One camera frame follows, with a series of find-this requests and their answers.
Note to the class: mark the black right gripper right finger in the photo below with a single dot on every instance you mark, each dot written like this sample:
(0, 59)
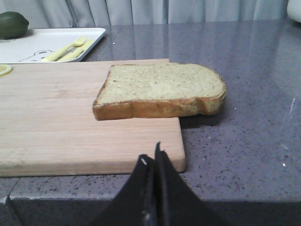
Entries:
(177, 205)

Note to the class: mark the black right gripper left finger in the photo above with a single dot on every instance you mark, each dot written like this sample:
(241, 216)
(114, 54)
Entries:
(134, 205)

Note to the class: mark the bread slice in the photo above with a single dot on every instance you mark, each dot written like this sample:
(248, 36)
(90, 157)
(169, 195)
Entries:
(162, 90)

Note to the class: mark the white rectangular tray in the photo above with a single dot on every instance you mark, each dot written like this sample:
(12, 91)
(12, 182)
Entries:
(39, 43)

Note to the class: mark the wooden cutting board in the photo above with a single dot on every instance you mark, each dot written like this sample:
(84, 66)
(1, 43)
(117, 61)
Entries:
(47, 126)

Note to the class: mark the yellow plastic knife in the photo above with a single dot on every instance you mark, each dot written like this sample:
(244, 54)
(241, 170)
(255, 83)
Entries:
(76, 52)

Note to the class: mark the yellow plastic fork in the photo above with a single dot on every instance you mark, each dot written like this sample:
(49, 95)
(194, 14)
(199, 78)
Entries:
(55, 55)

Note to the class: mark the lemon slice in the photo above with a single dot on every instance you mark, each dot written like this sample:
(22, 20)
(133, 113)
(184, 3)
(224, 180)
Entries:
(5, 69)

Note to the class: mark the white grey curtain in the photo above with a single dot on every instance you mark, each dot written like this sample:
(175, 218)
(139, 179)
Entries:
(98, 13)

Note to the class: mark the green lime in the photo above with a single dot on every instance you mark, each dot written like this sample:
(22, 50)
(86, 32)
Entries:
(13, 25)

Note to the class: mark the white object at right edge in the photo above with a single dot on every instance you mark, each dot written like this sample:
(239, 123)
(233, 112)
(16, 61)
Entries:
(294, 10)

